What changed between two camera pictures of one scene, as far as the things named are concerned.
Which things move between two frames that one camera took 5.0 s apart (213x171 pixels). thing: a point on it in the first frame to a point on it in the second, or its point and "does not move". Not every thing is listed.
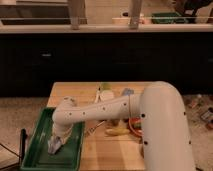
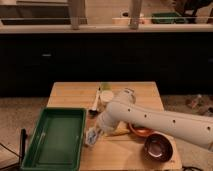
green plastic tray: (36, 155) does not move
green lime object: (106, 86) does not move
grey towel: (53, 146) to (91, 136)
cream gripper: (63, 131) to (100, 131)
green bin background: (167, 18) does not move
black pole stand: (23, 142) does not move
